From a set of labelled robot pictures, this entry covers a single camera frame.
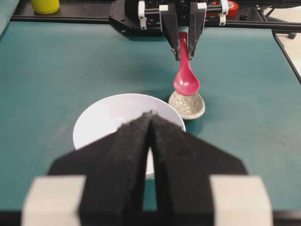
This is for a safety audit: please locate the red tape roll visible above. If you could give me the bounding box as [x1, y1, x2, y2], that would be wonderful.
[227, 0, 239, 17]

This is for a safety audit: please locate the white round bowl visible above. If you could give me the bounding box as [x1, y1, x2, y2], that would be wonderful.
[72, 93, 186, 181]

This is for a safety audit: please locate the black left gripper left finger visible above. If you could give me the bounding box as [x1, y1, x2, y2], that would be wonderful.
[21, 113, 151, 226]

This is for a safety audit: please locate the green table mat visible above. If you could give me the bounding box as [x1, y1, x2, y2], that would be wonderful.
[0, 0, 301, 212]

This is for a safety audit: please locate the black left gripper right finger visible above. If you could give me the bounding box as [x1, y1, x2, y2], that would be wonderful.
[150, 115, 273, 226]

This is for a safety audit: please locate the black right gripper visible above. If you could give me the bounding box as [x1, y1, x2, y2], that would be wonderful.
[109, 0, 231, 60]

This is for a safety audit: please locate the crackle pattern small dish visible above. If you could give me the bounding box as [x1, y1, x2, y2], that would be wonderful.
[168, 91, 206, 120]

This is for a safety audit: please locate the black aluminium frame rail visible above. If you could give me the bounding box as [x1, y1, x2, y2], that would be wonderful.
[9, 0, 301, 90]

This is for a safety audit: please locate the yellow cup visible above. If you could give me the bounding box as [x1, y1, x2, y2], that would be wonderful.
[30, 0, 60, 15]

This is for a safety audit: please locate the pink plastic spoon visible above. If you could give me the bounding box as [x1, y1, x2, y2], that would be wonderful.
[173, 32, 200, 96]

